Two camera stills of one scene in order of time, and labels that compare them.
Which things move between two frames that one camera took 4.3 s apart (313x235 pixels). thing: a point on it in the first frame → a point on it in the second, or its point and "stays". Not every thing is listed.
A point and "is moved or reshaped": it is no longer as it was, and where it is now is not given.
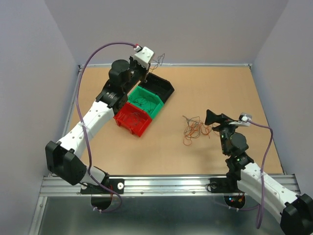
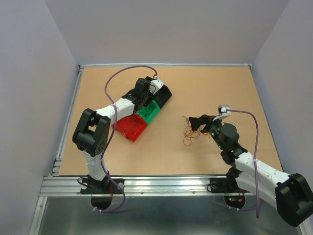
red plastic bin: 132,118 is moved or reshaped
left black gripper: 133,62 → 149,93
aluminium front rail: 154,185 stays
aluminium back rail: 173,65 stays
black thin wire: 150,109 is moved or reshaped
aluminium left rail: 80,67 stays
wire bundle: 193,129 stays
